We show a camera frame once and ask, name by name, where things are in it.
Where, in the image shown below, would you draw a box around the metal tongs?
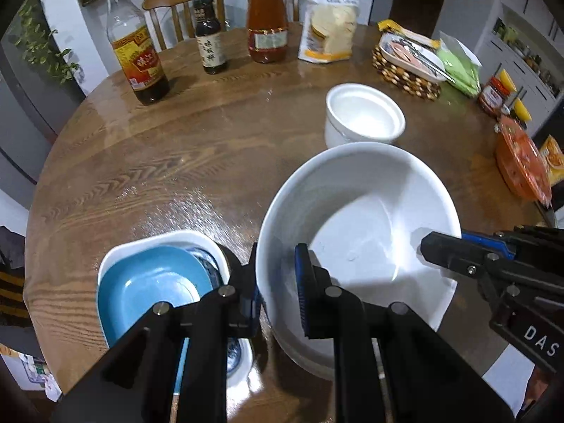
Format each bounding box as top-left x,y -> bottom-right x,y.
399,37 -> 457,85

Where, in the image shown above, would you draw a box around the yellow packet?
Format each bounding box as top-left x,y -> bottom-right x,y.
378,19 -> 441,49

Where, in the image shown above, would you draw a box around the white oblong tray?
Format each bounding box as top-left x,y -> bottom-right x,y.
379,32 -> 447,82

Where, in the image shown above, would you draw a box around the white and yellow flour bag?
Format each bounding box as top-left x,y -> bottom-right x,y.
296,0 -> 382,63

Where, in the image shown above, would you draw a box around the pink item in tray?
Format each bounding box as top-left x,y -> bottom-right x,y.
390,42 -> 424,65

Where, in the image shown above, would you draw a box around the grey refrigerator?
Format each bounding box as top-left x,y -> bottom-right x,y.
0,22 -> 85,186

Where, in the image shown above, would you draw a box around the vinegar bottle with yellow cap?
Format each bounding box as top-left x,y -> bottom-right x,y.
100,0 -> 171,106

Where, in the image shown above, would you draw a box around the chair with dark cloth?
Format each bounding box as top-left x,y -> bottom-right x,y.
0,225 -> 35,332

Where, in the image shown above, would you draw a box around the person's right hand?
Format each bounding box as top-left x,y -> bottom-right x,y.
522,368 -> 553,414

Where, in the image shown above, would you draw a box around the small dark soy sauce bottle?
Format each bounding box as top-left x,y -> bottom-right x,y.
192,0 -> 229,75

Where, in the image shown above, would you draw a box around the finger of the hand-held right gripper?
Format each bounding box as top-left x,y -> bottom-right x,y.
421,230 -> 490,278
462,231 -> 516,260

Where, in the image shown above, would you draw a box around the orange snack packet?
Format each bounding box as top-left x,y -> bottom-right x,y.
540,136 -> 564,182

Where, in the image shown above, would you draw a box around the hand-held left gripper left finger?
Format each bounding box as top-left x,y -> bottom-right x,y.
50,241 -> 262,423

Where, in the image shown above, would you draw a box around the bags on floor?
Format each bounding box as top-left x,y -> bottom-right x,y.
0,344 -> 63,403

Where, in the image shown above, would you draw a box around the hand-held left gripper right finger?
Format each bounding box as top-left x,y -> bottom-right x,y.
294,243 -> 515,423

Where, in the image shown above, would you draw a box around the beaded woven basket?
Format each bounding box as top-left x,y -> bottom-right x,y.
371,37 -> 443,102

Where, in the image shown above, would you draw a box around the orange wrapped bowl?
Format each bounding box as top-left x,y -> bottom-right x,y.
494,115 -> 553,206

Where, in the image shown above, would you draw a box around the medium white bowl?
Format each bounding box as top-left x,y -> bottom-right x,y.
256,141 -> 463,333

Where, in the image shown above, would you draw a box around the hanging green plant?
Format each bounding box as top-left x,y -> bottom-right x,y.
12,0 -> 83,85

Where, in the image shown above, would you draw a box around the green bag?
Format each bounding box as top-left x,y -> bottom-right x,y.
436,31 -> 484,98

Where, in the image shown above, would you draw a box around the small white lipped bowl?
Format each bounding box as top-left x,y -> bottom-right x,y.
325,84 -> 406,148

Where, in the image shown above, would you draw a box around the red chili sauce jar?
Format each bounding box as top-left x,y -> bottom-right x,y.
478,77 -> 514,118

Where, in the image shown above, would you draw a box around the white cabinet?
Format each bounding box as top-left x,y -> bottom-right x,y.
473,0 -> 564,138

